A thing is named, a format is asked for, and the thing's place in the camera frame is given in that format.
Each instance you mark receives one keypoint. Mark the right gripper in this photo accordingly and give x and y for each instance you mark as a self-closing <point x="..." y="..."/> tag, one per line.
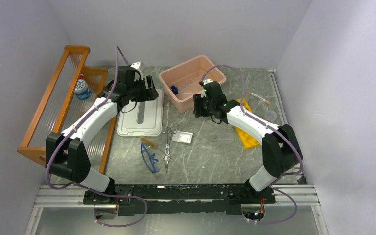
<point x="198" y="110"/>

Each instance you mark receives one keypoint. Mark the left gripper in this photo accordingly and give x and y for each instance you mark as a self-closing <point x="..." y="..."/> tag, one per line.
<point x="149" y="94"/>

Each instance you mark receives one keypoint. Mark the graduated cylinder blue base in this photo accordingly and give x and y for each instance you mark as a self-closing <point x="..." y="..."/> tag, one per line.
<point x="190" y="87"/>

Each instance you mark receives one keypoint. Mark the white bin lid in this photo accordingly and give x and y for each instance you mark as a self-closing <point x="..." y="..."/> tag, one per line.
<point x="142" y="118"/>

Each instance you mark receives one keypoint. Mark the metal crucible tongs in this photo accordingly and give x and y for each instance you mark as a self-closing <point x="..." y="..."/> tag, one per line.
<point x="169" y="131"/>

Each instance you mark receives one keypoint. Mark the test tube brush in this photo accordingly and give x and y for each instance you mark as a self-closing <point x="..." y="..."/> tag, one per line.
<point x="150" y="143"/>

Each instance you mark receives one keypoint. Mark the blue safety glasses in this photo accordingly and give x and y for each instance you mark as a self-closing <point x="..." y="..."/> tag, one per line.
<point x="149" y="159"/>

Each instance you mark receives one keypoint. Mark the yellow rubber tubing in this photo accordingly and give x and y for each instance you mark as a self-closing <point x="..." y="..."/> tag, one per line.
<point x="208" y="73"/>

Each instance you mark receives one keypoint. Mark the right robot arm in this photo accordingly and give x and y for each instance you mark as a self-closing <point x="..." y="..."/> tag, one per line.
<point x="280" y="149"/>

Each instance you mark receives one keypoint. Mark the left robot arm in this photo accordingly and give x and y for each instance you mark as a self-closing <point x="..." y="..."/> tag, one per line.
<point x="66" y="152"/>

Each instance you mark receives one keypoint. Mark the pink plastic bin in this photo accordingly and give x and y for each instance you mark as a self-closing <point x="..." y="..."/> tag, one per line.
<point x="181" y="82"/>

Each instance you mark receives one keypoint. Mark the clear acrylic tube rack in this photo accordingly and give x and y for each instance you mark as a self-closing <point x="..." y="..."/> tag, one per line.
<point x="225" y="137"/>

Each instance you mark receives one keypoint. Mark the white orange marker pen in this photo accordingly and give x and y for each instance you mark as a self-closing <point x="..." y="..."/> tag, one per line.
<point x="260" y="97"/>

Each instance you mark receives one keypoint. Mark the yellow test tube rack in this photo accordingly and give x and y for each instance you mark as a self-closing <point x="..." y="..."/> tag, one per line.
<point x="247" y="141"/>

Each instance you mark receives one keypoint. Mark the blue white bottle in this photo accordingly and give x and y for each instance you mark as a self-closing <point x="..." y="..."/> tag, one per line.
<point x="82" y="90"/>

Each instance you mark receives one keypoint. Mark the clear petri dish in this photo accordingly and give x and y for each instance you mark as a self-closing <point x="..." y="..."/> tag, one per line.
<point x="270" y="116"/>

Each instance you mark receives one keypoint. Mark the orange wooden shelf rack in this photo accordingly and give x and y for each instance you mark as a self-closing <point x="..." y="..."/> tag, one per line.
<point x="59" y="107"/>

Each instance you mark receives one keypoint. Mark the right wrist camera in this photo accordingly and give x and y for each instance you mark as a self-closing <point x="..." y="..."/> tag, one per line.
<point x="203" y="84"/>

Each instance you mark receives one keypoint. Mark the black base frame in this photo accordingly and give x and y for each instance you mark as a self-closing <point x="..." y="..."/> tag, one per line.
<point x="181" y="198"/>

